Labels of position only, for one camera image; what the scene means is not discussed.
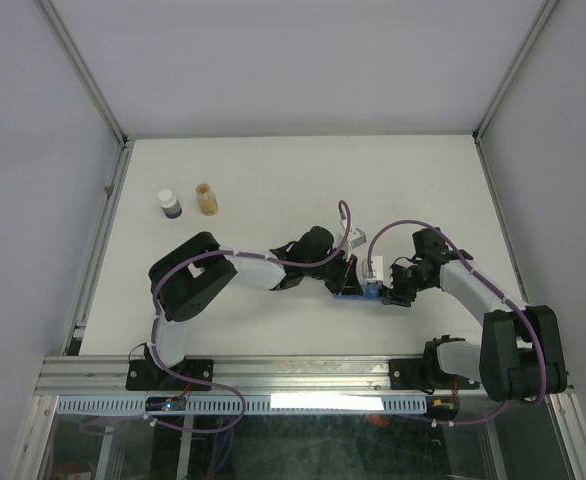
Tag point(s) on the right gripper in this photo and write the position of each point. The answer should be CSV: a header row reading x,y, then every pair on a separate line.
x,y
394,294

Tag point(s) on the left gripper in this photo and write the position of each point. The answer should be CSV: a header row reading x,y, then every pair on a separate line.
x,y
347,282

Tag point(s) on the blue weekly pill organizer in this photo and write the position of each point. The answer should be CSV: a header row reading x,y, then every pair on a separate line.
x,y
368,292

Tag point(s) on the white cap pill bottle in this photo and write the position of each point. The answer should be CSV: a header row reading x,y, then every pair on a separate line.
x,y
169,204

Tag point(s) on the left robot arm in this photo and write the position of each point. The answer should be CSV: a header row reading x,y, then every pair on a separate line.
x,y
187,280

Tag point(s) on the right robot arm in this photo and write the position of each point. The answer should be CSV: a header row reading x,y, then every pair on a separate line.
x,y
519,356

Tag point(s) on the amber pill bottle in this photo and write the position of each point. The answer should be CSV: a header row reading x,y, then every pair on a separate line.
x,y
206,199

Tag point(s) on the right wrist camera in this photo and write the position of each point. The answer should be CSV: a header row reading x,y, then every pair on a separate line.
x,y
373,270

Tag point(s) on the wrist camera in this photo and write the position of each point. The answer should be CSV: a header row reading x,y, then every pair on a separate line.
x,y
351,237
373,270

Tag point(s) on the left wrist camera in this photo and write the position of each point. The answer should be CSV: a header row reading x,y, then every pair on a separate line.
x,y
351,237

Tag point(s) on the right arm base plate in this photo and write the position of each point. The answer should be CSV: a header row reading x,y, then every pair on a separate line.
x,y
446,363

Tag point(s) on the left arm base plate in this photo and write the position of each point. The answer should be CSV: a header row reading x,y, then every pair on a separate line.
x,y
170,375

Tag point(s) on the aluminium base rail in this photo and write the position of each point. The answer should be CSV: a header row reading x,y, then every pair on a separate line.
x,y
251,375

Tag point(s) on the white slotted cable duct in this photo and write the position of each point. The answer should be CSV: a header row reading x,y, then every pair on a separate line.
x,y
270,404

